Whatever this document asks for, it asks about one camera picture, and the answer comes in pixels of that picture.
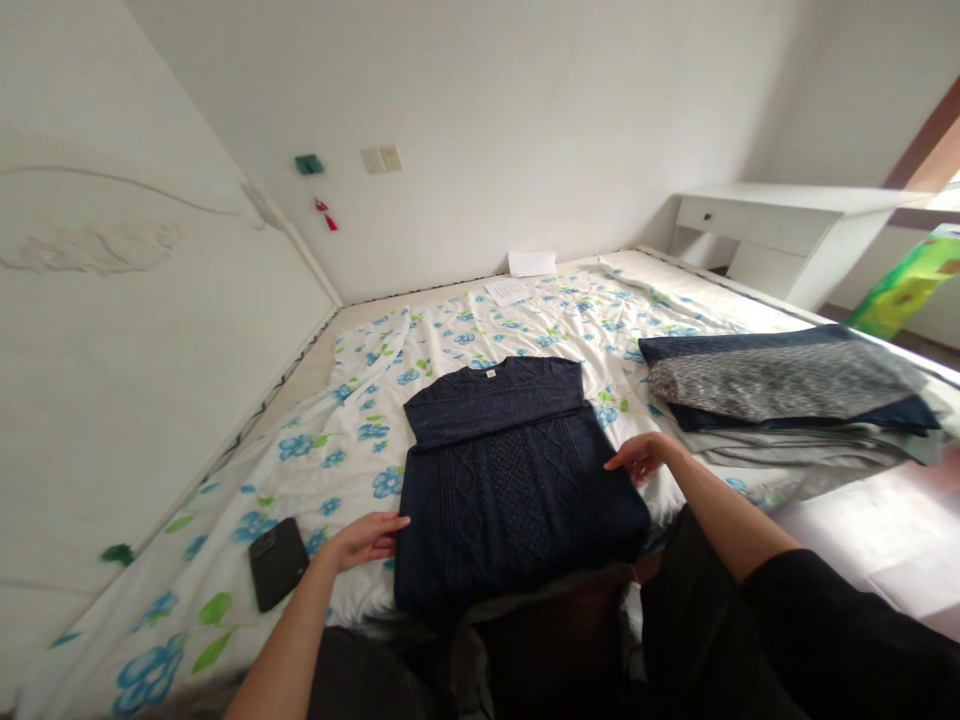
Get navy cable-knit sweater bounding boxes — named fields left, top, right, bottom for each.
left=395, top=357, right=652, bottom=625

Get navy folded garment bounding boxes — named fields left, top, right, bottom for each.
left=637, top=323, right=943, bottom=437

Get white folded paper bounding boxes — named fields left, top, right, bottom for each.
left=506, top=249, right=559, bottom=280

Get white mattress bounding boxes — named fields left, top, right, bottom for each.
left=14, top=247, right=960, bottom=720

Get grey mottled folded garment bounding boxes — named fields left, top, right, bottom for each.
left=648, top=346, right=928, bottom=426

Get person's left fingers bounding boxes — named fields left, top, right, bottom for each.
left=358, top=512, right=412, bottom=543

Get black smartphone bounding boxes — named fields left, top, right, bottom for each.
left=248, top=517, right=312, bottom=614

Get person's right hand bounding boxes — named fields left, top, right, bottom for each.
left=603, top=431, right=681, bottom=489

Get person's left hand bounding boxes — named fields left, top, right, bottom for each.
left=320, top=512, right=412, bottom=575

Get white carved headboard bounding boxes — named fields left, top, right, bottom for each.
left=0, top=119, right=343, bottom=655

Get person's legs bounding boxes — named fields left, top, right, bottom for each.
left=303, top=506, right=815, bottom=720

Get brown wooden door frame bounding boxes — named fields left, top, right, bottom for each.
left=881, top=93, right=960, bottom=231

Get light grey folded cloth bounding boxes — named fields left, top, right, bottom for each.
left=648, top=401, right=952, bottom=472

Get person's right fingers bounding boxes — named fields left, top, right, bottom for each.
left=603, top=433, right=652, bottom=475

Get white desk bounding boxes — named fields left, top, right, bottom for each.
left=665, top=182, right=936, bottom=313

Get printed paper sheet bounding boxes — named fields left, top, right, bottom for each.
left=483, top=278, right=531, bottom=307

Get green patterned box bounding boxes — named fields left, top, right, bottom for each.
left=843, top=221, right=960, bottom=343

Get white blue-flowered bed sheet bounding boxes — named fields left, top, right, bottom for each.
left=16, top=258, right=826, bottom=720

